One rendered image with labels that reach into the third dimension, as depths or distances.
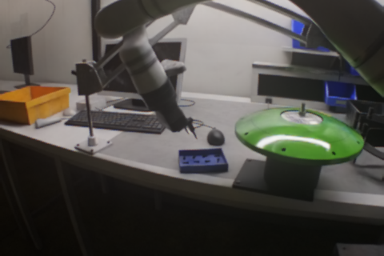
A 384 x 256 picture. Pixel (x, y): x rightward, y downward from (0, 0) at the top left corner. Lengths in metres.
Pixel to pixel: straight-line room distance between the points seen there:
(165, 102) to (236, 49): 1.00
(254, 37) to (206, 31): 0.29
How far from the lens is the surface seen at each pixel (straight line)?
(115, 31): 0.49
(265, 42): 1.47
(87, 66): 0.77
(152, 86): 0.53
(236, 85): 1.52
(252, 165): 0.71
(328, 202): 0.64
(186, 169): 0.67
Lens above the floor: 1.26
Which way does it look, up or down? 17 degrees down
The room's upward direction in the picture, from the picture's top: straight up
